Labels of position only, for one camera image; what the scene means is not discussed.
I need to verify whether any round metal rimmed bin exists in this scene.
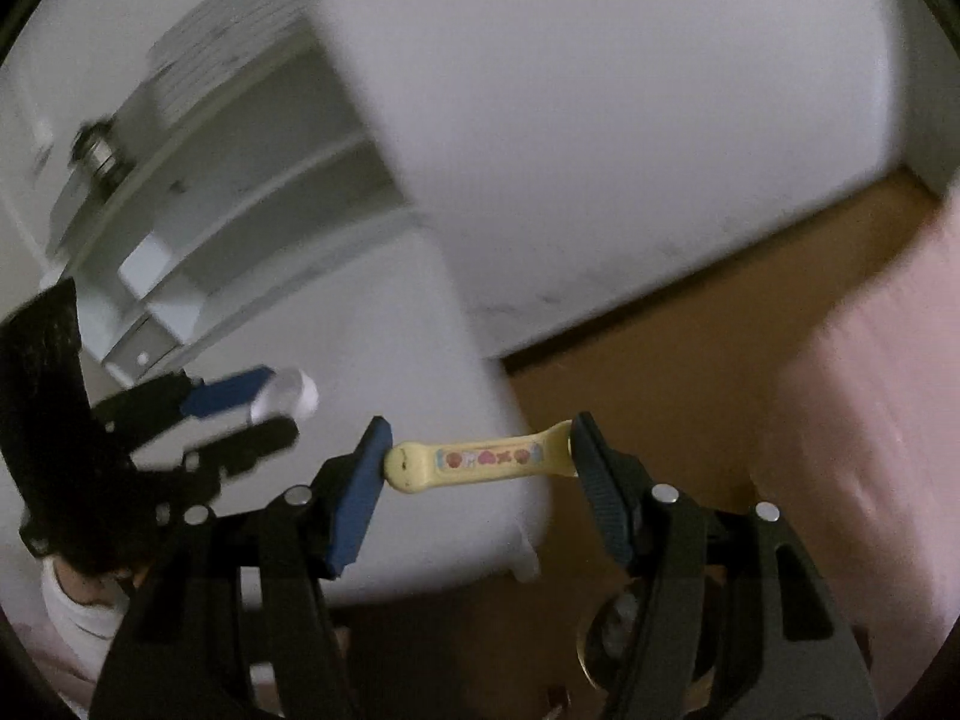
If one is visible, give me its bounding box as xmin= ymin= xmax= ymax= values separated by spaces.
xmin=577 ymin=585 xmax=722 ymax=700

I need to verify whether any yellow plastic spoon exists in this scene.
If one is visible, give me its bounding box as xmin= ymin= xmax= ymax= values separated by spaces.
xmin=384 ymin=424 xmax=579 ymax=497

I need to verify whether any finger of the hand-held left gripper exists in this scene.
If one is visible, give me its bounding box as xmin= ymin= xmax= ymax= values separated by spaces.
xmin=94 ymin=365 xmax=279 ymax=437
xmin=131 ymin=417 xmax=302 ymax=478

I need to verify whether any small clear plastic cup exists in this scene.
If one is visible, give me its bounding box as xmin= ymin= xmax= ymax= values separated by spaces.
xmin=251 ymin=367 xmax=320 ymax=423

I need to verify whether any white louvered cabinet door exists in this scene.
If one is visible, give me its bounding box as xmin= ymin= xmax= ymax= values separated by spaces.
xmin=146 ymin=0 xmax=325 ymax=125

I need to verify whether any white desk shelf unit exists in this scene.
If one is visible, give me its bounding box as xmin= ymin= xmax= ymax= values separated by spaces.
xmin=0 ymin=37 xmax=421 ymax=385

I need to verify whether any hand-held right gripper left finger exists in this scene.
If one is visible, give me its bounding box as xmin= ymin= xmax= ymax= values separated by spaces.
xmin=90 ymin=416 xmax=395 ymax=720

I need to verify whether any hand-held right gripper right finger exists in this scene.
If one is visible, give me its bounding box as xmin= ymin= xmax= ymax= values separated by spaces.
xmin=568 ymin=411 xmax=884 ymax=720

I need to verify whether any dark metal object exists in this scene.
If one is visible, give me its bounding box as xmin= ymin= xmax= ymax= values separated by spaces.
xmin=67 ymin=116 xmax=137 ymax=182

